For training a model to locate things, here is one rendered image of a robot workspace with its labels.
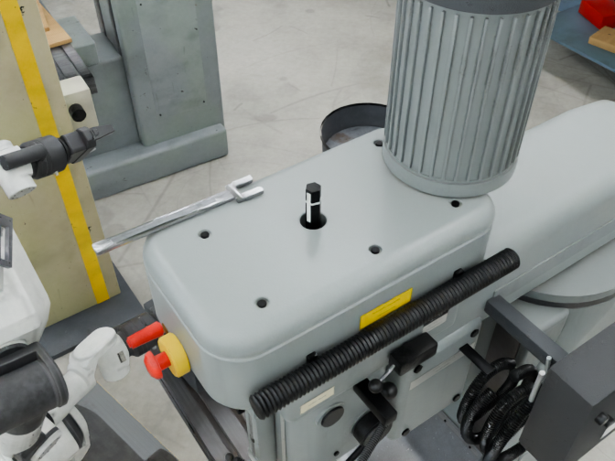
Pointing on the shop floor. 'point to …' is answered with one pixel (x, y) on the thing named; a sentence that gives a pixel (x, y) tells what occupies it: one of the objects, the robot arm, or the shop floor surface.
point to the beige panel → (55, 194)
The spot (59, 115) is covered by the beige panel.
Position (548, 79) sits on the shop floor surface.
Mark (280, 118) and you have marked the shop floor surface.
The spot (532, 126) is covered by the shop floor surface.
